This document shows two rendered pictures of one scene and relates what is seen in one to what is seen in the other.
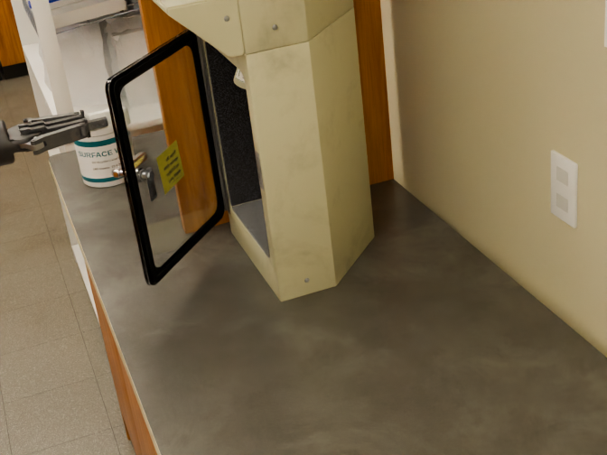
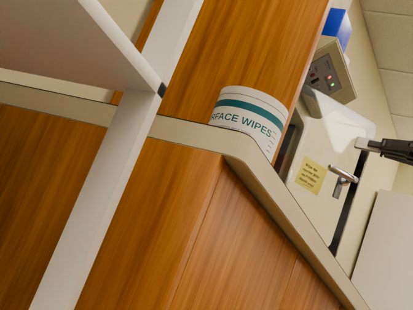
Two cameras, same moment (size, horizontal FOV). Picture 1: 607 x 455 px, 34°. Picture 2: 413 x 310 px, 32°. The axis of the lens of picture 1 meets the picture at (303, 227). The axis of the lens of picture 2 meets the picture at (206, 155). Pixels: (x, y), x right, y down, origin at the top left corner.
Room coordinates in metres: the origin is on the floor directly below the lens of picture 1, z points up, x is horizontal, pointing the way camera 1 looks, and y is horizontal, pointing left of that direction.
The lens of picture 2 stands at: (3.16, 1.28, 0.61)
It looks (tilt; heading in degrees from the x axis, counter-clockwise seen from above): 16 degrees up; 225
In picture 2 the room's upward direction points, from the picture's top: 21 degrees clockwise
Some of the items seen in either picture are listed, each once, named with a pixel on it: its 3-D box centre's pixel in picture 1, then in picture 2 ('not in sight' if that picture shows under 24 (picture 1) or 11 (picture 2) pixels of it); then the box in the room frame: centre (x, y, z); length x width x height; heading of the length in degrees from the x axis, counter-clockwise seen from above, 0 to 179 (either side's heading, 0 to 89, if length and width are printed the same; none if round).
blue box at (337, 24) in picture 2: not in sight; (326, 31); (1.81, 0.19, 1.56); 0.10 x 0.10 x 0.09; 17
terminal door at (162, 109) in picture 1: (171, 155); (310, 167); (1.73, 0.23, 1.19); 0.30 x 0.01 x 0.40; 154
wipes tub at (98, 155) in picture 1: (103, 148); (241, 139); (2.26, 0.45, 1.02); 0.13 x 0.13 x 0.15
